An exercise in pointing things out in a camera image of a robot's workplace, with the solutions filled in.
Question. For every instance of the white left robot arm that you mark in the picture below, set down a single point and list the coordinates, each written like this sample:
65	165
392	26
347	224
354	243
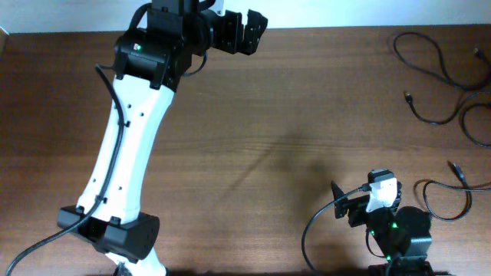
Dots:
151	57

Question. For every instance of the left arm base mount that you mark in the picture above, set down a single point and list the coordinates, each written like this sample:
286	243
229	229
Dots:
121	270

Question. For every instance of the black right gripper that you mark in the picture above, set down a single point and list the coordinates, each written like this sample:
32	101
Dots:
358	209

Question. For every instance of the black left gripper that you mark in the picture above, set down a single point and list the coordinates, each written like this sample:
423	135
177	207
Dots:
234	42

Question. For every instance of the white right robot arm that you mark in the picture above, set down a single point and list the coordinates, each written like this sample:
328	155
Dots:
402	234

